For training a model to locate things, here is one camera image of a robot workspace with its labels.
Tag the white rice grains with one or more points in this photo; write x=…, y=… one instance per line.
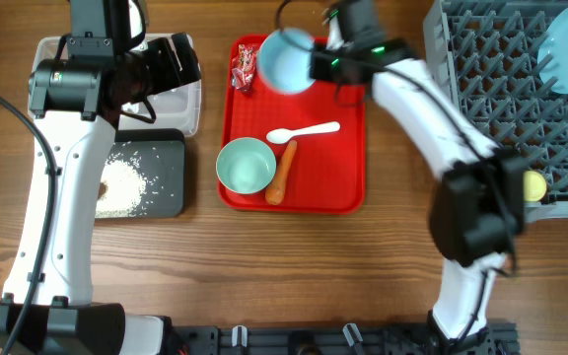
x=121, y=190

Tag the red serving tray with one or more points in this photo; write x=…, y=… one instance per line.
x=327, y=174

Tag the white plastic spoon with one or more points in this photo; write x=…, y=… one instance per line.
x=283, y=135

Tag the light blue bowl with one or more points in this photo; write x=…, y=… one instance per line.
x=284, y=61

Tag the orange carrot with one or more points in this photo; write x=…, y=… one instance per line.
x=275, y=192

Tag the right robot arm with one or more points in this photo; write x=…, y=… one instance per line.
x=478, y=205

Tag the black rectangular tray bin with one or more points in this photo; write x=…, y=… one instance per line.
x=161, y=167

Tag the clear plastic bin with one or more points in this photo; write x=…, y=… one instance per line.
x=175, y=109

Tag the yellow plastic cup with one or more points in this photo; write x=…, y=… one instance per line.
x=535, y=186

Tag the mint green bowl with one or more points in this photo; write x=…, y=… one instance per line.
x=246, y=165

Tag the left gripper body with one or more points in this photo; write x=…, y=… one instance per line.
x=160, y=68

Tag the grey dishwasher rack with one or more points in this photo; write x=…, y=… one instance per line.
x=484, y=55

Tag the brown food scrap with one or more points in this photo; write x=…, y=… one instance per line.
x=102, y=190

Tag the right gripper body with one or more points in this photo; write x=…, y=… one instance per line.
x=327, y=68

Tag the red candy wrapper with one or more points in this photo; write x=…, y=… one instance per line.
x=244, y=66

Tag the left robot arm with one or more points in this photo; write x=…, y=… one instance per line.
x=76, y=100

